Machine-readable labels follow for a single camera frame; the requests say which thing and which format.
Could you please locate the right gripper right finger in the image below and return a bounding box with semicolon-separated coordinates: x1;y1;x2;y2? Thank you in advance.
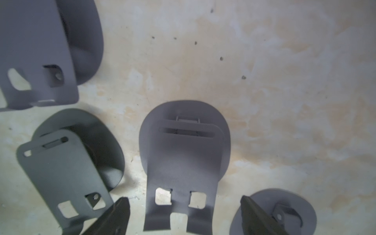
240;195;288;235

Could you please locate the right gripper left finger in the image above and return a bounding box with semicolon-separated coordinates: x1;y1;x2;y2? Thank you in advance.
80;197;130;235

